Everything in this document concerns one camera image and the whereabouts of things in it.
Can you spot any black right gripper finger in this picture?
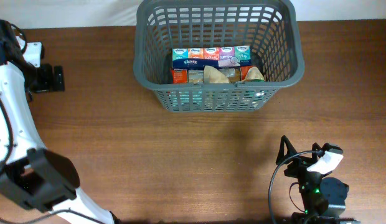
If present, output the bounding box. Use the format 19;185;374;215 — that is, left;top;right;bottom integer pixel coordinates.
312;142;324;157
276;135;298;165

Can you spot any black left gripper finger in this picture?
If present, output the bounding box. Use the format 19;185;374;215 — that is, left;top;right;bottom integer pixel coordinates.
53;66;65;91
39;63;53;92

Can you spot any green lidded glass jar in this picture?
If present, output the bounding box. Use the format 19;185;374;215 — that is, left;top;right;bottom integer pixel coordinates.
240;80;271;111

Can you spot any beige paper bag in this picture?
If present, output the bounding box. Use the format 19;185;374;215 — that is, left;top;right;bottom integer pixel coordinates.
202;65;266;108

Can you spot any orange pasta package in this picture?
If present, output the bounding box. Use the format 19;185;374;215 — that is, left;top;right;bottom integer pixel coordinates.
171;66;265;84

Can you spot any tissue multipack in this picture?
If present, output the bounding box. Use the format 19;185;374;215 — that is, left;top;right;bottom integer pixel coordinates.
172;45;252;70

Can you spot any light green packet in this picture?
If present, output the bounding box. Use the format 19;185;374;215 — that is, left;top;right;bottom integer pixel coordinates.
168;91;202;111

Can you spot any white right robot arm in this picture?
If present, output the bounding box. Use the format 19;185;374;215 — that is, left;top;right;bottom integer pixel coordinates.
46;65;356;223

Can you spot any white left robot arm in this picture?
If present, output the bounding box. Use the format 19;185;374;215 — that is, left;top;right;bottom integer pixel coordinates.
0;19;120;223

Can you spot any grey plastic laundry basket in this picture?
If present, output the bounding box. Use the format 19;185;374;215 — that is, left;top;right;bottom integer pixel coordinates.
133;0;304;113

